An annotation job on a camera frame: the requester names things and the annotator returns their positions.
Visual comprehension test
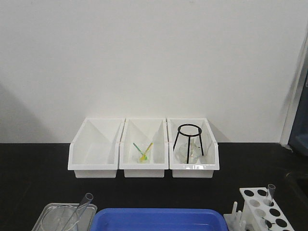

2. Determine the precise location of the clear glass test tube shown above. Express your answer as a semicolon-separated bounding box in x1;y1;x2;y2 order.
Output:
62;192;93;231

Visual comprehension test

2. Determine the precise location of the test tube in rack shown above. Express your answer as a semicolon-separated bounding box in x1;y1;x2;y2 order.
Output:
265;184;276;206

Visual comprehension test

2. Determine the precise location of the white test tube rack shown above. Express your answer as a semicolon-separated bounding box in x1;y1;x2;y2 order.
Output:
223;187;294;231

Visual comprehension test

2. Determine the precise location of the grey pegboard drying rack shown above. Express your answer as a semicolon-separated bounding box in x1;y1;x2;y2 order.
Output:
280;35;308;157

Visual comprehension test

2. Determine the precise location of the middle white storage bin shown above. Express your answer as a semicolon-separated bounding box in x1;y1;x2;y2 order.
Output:
119;118;169;178

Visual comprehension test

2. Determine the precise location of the white storage bin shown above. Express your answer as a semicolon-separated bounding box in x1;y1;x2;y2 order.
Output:
67;118;125;179
167;118;219;178
119;118;169;178

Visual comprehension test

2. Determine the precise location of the green plastic spatula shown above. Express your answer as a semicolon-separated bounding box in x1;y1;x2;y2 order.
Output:
133;143;148;161

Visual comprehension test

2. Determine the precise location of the clear round flask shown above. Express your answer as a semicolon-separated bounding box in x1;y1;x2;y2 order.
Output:
175;139;202;164

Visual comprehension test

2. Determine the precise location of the right white storage bin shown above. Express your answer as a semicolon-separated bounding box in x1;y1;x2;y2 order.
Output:
167;118;219;178

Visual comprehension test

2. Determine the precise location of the left white storage bin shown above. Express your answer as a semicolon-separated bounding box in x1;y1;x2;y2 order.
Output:
67;118;125;179

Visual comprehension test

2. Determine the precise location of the blue plastic tray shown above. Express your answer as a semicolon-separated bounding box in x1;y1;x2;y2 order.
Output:
90;208;228;231

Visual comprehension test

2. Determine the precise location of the clear glass beaker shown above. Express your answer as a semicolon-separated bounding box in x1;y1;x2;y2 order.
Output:
40;205;78;231

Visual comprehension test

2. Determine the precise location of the grey metal tray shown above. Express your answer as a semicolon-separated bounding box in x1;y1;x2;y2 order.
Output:
32;203;97;231

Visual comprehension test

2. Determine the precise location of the black wire tripod stand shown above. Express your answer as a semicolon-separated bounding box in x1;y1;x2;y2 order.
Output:
173;124;205;164

